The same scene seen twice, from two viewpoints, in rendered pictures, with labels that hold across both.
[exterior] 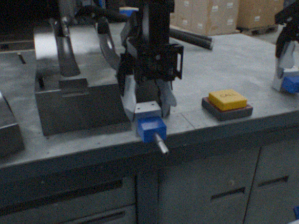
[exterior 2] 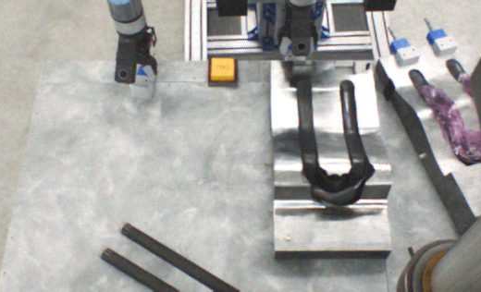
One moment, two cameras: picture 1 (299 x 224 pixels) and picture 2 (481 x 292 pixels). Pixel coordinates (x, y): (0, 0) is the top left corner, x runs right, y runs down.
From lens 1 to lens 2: 1.75 m
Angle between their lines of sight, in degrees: 89
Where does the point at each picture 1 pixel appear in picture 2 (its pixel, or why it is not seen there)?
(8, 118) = (386, 64)
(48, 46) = (370, 143)
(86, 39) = (330, 147)
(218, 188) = not seen: hidden behind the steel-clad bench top
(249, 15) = not seen: outside the picture
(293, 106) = (166, 65)
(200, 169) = not seen: hidden behind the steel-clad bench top
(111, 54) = (304, 133)
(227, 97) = (225, 64)
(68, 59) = (349, 132)
